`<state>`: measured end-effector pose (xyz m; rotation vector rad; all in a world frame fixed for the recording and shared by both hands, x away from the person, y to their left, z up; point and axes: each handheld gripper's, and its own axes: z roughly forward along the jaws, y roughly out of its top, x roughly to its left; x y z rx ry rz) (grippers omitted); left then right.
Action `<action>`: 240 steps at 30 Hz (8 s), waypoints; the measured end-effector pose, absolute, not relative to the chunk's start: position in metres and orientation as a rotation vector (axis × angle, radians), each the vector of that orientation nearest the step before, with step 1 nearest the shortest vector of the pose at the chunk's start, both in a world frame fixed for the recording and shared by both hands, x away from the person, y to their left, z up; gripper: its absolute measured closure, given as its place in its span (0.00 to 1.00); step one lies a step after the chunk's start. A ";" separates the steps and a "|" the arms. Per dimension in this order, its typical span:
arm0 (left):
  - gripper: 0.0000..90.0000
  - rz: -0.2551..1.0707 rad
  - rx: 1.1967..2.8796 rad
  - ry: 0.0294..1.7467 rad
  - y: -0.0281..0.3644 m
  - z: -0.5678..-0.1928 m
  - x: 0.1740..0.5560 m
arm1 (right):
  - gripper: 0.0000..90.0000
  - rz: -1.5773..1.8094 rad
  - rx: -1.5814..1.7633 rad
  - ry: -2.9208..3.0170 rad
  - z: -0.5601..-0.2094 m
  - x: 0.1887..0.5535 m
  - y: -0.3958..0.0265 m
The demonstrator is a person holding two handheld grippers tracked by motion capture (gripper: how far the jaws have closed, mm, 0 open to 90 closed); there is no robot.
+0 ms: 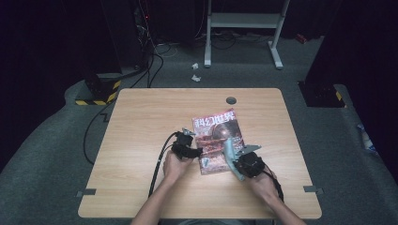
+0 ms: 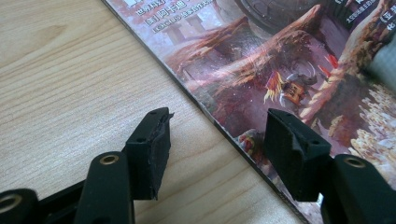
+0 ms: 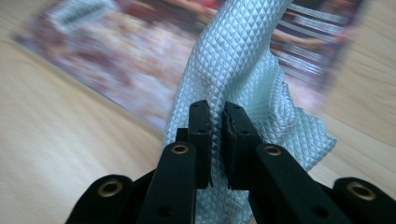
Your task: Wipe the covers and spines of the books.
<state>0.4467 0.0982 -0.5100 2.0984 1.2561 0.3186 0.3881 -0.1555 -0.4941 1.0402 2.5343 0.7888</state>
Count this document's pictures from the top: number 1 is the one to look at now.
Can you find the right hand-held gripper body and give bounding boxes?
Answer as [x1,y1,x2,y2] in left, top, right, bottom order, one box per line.
[234,143,267,179]

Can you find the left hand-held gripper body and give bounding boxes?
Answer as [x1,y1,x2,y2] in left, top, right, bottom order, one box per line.
[171,127,196,160]

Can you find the light blue cloth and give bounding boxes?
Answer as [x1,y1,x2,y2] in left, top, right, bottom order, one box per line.
[222,137,247,182]

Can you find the glossy magazine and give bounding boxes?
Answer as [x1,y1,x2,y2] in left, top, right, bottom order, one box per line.
[191,108,247,176]

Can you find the person's left hand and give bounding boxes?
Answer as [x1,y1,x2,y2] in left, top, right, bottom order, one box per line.
[162,150,194,186]

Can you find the person's right hand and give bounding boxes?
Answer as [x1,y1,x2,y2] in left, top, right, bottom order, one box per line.
[247,170,280,204]

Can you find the person's grey clothing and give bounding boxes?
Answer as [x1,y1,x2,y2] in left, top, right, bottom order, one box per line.
[176,218,245,225]

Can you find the black yellow striped stand base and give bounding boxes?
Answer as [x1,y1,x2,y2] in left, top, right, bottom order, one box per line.
[298,81,347,109]
[74,73,122,107]

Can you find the plastic packet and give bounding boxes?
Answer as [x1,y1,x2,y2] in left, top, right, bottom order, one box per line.
[356,124,381,156]

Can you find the dark equipment rack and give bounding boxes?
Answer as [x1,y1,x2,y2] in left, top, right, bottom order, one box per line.
[132,0,158,71]

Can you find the white metal stand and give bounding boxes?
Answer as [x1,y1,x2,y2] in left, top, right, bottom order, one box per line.
[204,0,290,70]

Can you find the black curtain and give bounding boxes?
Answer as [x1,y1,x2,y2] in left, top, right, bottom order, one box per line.
[0,0,123,154]
[304,0,398,176]

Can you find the left hand-held gripper black cable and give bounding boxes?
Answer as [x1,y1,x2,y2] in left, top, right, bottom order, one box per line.
[148,131,179,198]

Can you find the hand-held gripper black cable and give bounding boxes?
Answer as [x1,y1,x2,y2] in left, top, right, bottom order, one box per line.
[262,170,284,202]
[148,131,179,198]

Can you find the right hand-held gripper black cable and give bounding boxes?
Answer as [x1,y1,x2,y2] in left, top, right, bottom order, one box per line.
[262,170,284,202]

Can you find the grey table bracket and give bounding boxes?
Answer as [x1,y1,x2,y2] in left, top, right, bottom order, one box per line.
[75,188,98,199]
[302,185,325,195]

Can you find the black floor cable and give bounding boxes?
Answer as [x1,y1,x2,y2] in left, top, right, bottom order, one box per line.
[130,52,165,89]
[83,99,116,166]

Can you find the tangle of floor cables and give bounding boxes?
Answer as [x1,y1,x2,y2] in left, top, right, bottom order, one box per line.
[210,29,273,51]

